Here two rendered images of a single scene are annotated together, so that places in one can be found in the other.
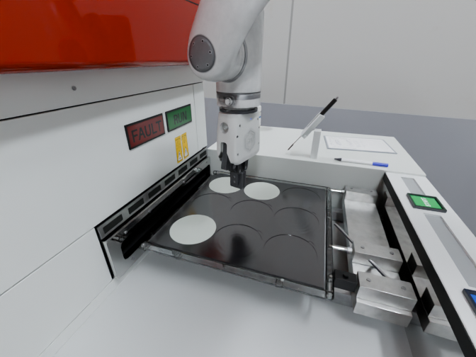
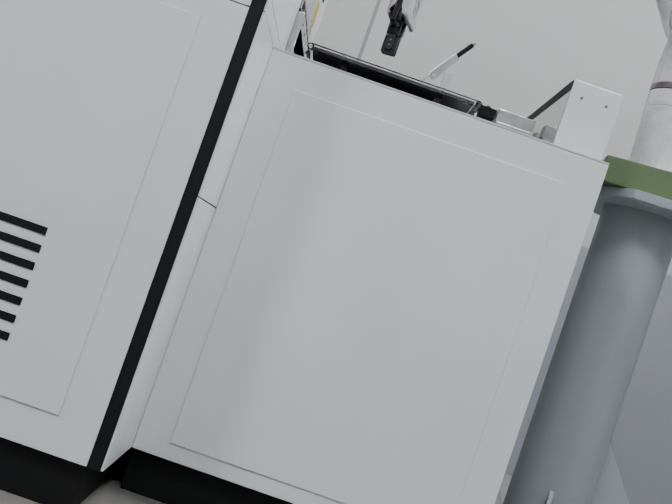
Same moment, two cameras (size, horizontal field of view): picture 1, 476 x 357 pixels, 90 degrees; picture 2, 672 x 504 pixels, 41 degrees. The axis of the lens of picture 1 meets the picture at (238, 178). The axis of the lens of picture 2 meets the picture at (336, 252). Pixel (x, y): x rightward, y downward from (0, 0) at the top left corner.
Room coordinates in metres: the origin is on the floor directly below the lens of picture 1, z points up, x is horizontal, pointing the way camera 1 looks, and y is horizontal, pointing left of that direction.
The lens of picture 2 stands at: (-1.37, 0.58, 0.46)
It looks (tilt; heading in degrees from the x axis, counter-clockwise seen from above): 2 degrees up; 341
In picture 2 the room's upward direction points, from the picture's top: 19 degrees clockwise
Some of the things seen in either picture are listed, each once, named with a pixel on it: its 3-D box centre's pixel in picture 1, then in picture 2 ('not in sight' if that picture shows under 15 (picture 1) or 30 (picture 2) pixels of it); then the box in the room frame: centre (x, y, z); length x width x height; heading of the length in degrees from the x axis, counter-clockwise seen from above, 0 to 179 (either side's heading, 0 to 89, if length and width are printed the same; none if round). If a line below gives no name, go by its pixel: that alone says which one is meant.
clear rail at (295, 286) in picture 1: (225, 267); (394, 75); (0.31, 0.02, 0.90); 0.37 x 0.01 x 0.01; 71
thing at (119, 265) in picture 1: (173, 201); (297, 61); (0.53, 0.17, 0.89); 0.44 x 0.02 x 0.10; 161
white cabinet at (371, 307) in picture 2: not in sight; (358, 317); (0.52, -0.16, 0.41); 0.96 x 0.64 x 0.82; 161
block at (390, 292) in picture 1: (383, 290); (514, 122); (0.26, -0.24, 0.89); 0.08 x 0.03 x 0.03; 71
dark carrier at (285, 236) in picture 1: (251, 212); (387, 93); (0.48, -0.03, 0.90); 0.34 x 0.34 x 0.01; 71
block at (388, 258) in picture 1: (375, 255); not in sight; (0.34, -0.26, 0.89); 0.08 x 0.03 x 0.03; 71
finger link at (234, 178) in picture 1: (234, 176); (391, 37); (0.46, 0.01, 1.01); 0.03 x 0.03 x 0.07; 57
